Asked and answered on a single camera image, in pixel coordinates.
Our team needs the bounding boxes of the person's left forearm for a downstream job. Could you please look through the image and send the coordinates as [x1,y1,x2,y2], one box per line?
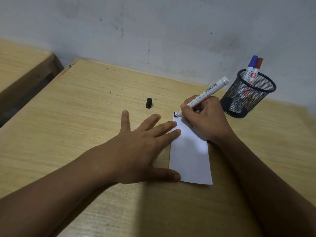
[0,146,110,237]

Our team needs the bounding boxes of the black mesh pen holder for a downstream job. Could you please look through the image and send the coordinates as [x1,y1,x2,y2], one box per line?
[220,69,277,119]

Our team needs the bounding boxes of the person's right forearm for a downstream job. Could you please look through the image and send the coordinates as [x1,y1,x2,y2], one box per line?
[208,132,316,237]

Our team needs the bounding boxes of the person's left hand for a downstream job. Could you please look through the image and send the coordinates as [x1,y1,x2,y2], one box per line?
[97,110,182,185]

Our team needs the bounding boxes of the black marker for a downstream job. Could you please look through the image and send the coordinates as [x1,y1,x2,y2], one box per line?
[174,76,230,118]

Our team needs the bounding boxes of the person's right hand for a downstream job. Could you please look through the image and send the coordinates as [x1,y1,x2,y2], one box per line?
[180,95,237,144]

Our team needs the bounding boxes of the wooden side table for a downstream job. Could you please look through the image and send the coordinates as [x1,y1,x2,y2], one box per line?
[0,39,65,127]

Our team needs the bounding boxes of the white paper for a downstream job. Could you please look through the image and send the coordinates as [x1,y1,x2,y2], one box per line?
[169,112,213,185]

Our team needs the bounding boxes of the blue marker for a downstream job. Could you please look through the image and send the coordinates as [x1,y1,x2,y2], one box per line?
[232,55,259,109]

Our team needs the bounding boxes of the red marker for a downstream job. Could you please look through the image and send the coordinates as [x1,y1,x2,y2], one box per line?
[243,57,264,106]

